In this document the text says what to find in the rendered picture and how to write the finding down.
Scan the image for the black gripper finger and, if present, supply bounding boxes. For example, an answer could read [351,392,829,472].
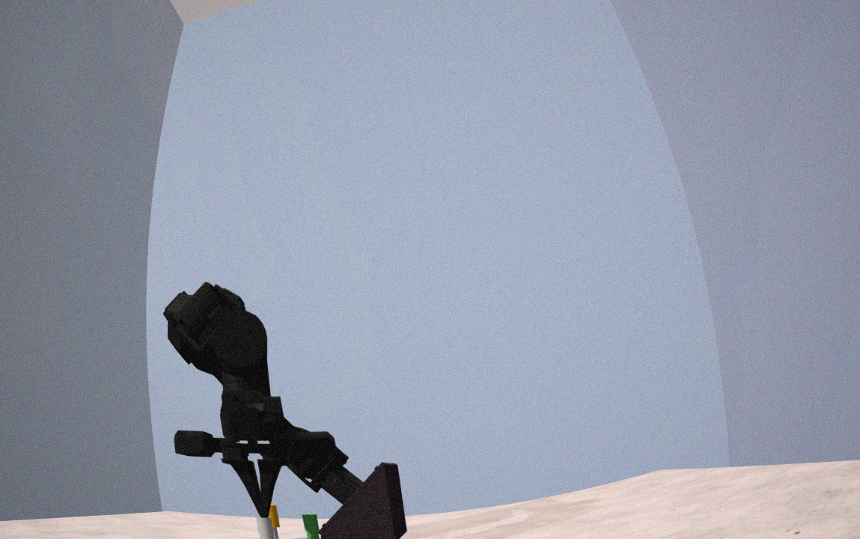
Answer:
[257,459,289,518]
[221,458,264,518]

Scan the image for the red circuit board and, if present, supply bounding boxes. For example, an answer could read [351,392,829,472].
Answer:
[256,505,320,539]

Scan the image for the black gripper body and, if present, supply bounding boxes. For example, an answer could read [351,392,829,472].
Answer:
[174,381,338,460]

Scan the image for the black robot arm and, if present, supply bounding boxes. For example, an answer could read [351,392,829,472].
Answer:
[163,282,364,505]

